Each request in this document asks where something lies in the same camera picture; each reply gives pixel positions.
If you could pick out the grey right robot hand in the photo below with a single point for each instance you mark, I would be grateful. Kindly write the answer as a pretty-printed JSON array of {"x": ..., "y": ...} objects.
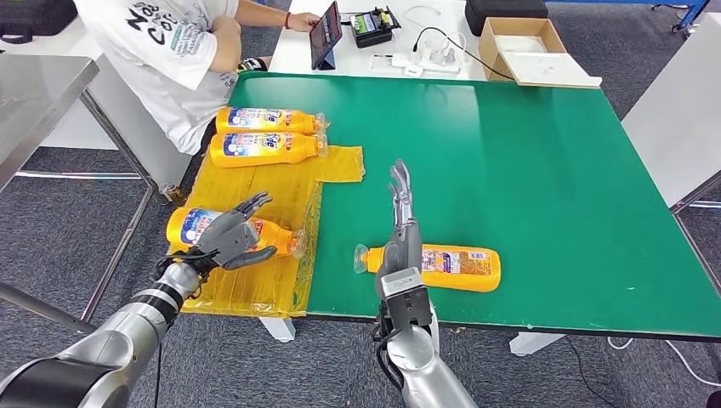
[{"x": 407, "y": 242}]

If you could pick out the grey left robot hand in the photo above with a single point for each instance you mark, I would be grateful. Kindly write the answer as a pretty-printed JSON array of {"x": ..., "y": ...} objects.
[{"x": 231, "y": 239}]

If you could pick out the person's left hand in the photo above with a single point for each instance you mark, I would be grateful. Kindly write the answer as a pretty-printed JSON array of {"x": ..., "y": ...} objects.
[{"x": 304, "y": 21}]

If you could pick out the orange detergent bottle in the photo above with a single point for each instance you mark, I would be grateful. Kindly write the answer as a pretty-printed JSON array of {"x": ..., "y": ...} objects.
[
  {"x": 281, "y": 239},
  {"x": 265, "y": 121},
  {"x": 262, "y": 149},
  {"x": 462, "y": 267}
]

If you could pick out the person's left forearm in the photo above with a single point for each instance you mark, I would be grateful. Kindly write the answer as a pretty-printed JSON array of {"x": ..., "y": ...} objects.
[{"x": 262, "y": 14}]

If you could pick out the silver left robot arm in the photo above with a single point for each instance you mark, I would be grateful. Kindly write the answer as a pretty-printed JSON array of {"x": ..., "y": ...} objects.
[{"x": 112, "y": 338}]

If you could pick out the person's right forearm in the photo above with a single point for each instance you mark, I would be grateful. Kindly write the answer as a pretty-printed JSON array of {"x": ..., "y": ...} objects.
[{"x": 225, "y": 45}]

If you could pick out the black tablet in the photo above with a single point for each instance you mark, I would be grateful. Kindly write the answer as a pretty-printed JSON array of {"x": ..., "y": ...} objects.
[{"x": 325, "y": 35}]

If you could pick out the yellow taped sheet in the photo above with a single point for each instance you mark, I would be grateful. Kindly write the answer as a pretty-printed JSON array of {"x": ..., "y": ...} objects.
[{"x": 265, "y": 186}]

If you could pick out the black label printer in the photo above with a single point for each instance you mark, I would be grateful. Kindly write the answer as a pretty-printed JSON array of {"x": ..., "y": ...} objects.
[{"x": 373, "y": 25}]

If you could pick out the white table foot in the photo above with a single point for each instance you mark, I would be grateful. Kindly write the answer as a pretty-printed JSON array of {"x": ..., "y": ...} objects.
[
  {"x": 277, "y": 329},
  {"x": 535, "y": 343}
]

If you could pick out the white charger adapter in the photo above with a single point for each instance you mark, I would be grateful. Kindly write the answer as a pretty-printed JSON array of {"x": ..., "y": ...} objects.
[{"x": 413, "y": 70}]

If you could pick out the white power strip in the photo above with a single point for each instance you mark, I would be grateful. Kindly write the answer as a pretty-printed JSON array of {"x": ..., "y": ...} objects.
[{"x": 432, "y": 62}]

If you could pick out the person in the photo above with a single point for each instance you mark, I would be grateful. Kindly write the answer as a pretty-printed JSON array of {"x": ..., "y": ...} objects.
[{"x": 169, "y": 56}]

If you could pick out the white desk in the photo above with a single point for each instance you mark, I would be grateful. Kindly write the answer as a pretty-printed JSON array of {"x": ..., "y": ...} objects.
[{"x": 107, "y": 112}]

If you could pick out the black case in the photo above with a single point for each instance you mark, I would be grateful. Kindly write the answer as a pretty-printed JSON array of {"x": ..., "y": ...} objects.
[{"x": 506, "y": 16}]

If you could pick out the cardboard box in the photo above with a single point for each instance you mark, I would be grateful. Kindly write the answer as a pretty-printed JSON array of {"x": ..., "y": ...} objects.
[{"x": 508, "y": 63}]

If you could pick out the white foam insert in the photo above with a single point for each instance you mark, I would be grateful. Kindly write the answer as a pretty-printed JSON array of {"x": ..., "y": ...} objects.
[{"x": 521, "y": 44}]

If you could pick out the steel table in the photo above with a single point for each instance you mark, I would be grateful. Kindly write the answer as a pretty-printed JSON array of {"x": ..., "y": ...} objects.
[{"x": 39, "y": 98}]

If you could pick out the black bag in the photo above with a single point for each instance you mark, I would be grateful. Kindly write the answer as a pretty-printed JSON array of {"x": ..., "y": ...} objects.
[{"x": 35, "y": 16}]

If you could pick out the white side table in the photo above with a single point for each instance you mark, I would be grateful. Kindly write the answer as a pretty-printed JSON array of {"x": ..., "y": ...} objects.
[{"x": 676, "y": 115}]

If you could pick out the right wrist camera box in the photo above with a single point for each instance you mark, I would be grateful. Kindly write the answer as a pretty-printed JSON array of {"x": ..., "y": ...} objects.
[{"x": 405, "y": 298}]

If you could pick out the blue metal frame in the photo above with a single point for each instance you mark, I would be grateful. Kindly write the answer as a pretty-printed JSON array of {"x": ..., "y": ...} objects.
[{"x": 690, "y": 10}]

